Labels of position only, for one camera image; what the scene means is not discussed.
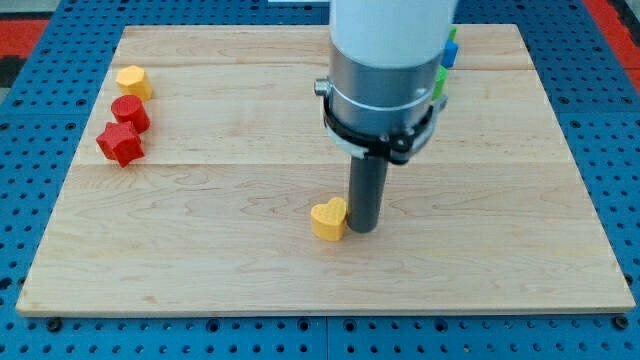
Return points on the yellow hexagon block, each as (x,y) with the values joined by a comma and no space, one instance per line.
(133,80)

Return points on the light wooden board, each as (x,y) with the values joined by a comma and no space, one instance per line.
(490,218)

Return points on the yellow heart block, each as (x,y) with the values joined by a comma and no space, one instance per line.
(328,220)

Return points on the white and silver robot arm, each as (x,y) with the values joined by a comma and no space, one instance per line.
(383,63)

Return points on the green block lower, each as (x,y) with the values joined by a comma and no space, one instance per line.
(441,79)

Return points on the red star block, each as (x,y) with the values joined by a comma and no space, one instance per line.
(120,142)

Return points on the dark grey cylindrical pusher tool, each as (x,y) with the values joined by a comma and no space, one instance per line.
(366,188)

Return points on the blue cube block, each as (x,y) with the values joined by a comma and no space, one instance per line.
(450,54)

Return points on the red cylinder block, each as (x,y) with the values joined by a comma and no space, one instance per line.
(130,108)

